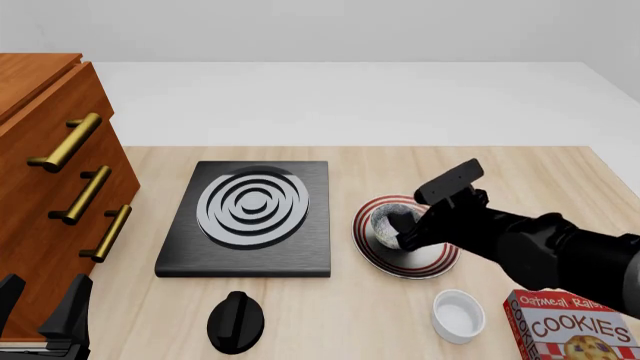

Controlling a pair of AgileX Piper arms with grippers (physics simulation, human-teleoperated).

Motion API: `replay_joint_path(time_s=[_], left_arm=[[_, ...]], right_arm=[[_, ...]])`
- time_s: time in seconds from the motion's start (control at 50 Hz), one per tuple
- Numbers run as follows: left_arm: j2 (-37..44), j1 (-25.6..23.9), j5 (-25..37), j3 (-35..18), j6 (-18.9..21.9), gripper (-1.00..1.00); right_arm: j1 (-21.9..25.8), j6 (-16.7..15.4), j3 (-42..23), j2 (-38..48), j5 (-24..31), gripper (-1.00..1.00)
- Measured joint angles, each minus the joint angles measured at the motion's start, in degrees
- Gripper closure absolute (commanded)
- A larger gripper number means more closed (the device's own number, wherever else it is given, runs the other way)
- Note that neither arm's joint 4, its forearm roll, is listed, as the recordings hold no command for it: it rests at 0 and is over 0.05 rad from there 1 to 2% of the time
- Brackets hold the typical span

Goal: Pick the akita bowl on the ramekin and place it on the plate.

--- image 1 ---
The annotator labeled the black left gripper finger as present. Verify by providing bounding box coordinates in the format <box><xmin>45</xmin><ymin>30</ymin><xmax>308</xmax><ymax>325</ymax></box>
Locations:
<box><xmin>0</xmin><ymin>273</ymin><xmax>27</xmax><ymax>338</ymax></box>
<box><xmin>37</xmin><ymin>273</ymin><xmax>95</xmax><ymax>342</ymax></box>

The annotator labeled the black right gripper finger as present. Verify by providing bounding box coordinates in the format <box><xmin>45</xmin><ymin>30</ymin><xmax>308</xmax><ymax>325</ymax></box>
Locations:
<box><xmin>397</xmin><ymin>229</ymin><xmax>432</xmax><ymax>253</ymax></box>
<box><xmin>388</xmin><ymin>210</ymin><xmax>420</xmax><ymax>237</ymax></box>

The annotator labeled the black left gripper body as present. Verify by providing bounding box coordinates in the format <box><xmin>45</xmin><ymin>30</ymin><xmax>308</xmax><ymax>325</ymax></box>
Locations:
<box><xmin>0</xmin><ymin>334</ymin><xmax>93</xmax><ymax>360</ymax></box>

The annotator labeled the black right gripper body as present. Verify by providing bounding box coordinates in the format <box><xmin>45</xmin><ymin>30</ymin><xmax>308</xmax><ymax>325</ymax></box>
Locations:
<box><xmin>413</xmin><ymin>188</ymin><xmax>495</xmax><ymax>252</ymax></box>

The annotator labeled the white plate with red rings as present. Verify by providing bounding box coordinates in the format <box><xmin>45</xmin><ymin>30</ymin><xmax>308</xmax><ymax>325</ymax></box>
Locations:
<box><xmin>351</xmin><ymin>193</ymin><xmax>462</xmax><ymax>281</ymax></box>

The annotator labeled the white ramekin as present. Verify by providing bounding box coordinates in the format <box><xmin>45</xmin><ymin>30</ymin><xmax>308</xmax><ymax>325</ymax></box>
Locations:
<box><xmin>431</xmin><ymin>288</ymin><xmax>487</xmax><ymax>345</ymax></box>

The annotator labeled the flat black stove plate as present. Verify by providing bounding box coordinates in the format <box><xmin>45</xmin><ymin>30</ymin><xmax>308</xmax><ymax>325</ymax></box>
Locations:
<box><xmin>154</xmin><ymin>160</ymin><xmax>333</xmax><ymax>279</ymax></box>

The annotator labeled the wooden cabinet drawer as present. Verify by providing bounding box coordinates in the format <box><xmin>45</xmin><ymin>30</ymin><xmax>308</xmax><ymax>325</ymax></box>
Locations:
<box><xmin>0</xmin><ymin>61</ymin><xmax>116</xmax><ymax>241</ymax></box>
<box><xmin>0</xmin><ymin>147</ymin><xmax>142</xmax><ymax>342</ymax></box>
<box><xmin>0</xmin><ymin>108</ymin><xmax>130</xmax><ymax>301</ymax></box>

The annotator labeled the round black stove knob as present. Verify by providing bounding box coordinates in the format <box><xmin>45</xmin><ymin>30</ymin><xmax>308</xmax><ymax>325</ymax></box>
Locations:
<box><xmin>206</xmin><ymin>290</ymin><xmax>266</xmax><ymax>356</ymax></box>

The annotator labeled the red cookies box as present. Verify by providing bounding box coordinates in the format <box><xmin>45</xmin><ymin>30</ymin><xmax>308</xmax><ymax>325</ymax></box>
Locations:
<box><xmin>502</xmin><ymin>288</ymin><xmax>640</xmax><ymax>360</ymax></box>

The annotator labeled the wooden cabinet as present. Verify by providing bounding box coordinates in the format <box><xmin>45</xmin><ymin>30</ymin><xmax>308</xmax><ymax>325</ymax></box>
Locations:
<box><xmin>0</xmin><ymin>52</ymin><xmax>142</xmax><ymax>343</ymax></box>

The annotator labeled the brass drawer handle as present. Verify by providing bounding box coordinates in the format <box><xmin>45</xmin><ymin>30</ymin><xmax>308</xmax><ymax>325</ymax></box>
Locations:
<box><xmin>47</xmin><ymin>164</ymin><xmax>113</xmax><ymax>227</ymax></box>
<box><xmin>78</xmin><ymin>204</ymin><xmax>133</xmax><ymax>264</ymax></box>
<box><xmin>26</xmin><ymin>111</ymin><xmax>104</xmax><ymax>174</ymax></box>

